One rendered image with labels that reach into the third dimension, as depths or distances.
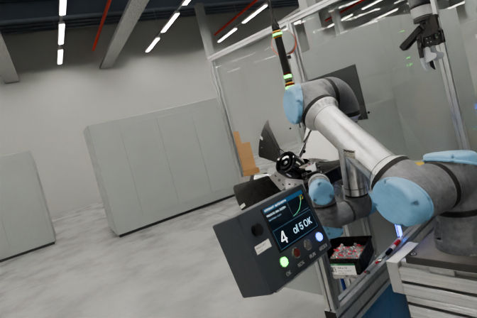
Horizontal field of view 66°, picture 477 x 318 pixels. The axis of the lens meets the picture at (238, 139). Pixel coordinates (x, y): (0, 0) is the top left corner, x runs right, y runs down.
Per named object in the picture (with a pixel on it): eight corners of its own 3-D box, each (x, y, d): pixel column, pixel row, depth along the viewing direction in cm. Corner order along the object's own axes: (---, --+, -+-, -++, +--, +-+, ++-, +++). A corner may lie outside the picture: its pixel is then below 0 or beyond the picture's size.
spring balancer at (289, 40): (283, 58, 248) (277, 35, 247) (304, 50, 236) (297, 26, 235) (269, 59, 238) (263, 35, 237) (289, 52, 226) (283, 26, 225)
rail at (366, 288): (432, 223, 170) (429, 206, 170) (441, 223, 167) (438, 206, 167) (330, 336, 109) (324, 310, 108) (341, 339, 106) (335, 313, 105)
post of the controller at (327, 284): (331, 304, 110) (316, 242, 110) (340, 306, 108) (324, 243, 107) (326, 309, 108) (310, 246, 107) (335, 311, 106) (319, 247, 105)
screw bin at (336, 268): (336, 252, 159) (331, 236, 158) (375, 251, 150) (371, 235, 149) (319, 277, 140) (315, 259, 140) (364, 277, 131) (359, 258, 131)
